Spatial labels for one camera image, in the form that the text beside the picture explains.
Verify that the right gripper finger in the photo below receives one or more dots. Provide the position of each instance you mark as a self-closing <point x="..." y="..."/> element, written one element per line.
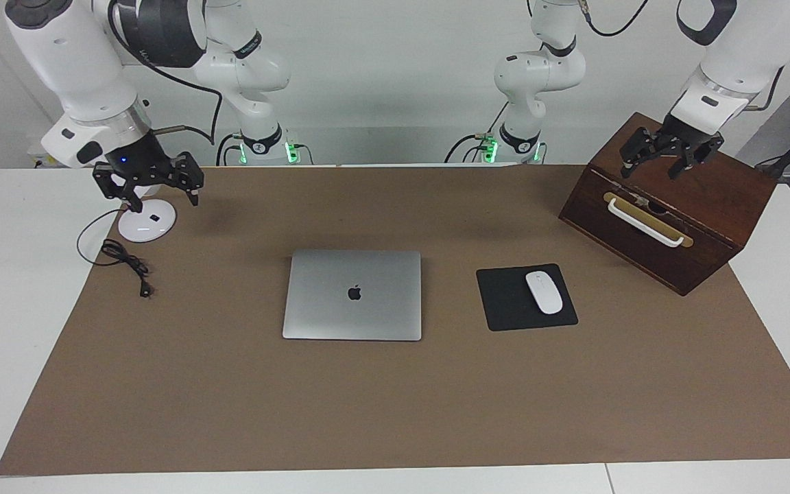
<point x="112" y="182"/>
<point x="189" y="171"/>

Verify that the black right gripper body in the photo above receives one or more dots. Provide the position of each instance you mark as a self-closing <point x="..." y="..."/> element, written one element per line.
<point x="138" y="161"/>

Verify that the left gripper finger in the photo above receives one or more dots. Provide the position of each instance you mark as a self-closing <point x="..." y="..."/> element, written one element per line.
<point x="640" y="144"/>
<point x="700" y="151"/>

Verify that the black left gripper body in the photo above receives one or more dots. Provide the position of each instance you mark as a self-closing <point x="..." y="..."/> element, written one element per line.
<point x="679" y="134"/>

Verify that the silver laptop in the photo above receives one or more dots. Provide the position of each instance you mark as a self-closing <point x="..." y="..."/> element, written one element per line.
<point x="354" y="302"/>

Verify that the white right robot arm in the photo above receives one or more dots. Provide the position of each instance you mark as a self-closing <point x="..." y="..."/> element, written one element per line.
<point x="73" y="62"/>

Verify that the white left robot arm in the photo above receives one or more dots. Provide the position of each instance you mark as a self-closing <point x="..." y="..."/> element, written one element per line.
<point x="745" y="48"/>

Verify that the white desk lamp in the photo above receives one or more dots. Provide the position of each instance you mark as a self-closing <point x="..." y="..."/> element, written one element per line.
<point x="148" y="223"/>

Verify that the dark wooden box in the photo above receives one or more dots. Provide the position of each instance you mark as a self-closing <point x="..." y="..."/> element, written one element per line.
<point x="690" y="206"/>

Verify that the white power strip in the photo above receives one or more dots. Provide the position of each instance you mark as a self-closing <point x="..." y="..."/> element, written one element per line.
<point x="35" y="152"/>

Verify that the white computer mouse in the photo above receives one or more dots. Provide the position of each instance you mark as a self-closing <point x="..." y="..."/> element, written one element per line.
<point x="544" y="291"/>

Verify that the black mouse pad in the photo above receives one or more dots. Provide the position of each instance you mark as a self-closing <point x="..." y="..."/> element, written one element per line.
<point x="505" y="302"/>

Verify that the brown table mat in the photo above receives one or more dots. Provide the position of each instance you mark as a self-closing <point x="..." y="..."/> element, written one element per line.
<point x="395" y="398"/>

